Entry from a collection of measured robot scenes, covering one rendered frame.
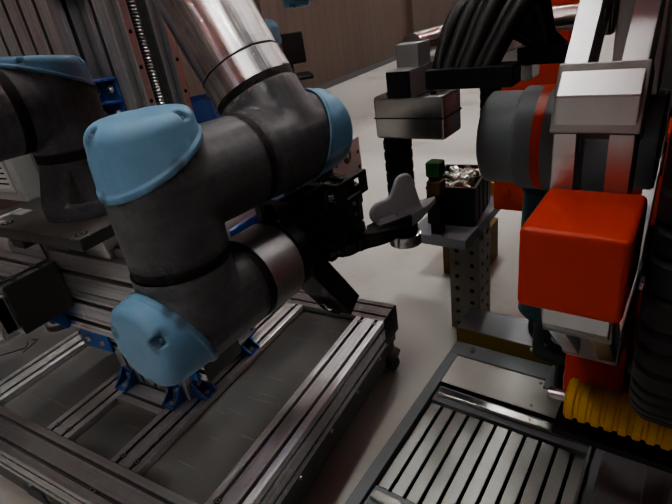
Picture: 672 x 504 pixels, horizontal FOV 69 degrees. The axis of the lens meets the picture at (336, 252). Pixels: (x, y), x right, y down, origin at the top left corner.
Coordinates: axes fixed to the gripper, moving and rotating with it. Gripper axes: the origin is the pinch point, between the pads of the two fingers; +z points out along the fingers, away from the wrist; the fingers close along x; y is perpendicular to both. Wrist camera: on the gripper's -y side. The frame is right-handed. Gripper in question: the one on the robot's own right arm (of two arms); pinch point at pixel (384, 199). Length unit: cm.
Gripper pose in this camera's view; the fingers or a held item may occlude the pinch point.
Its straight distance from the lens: 61.2
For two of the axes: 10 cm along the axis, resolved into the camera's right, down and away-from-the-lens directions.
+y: -1.4, -8.8, -4.5
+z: 5.6, -4.4, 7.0
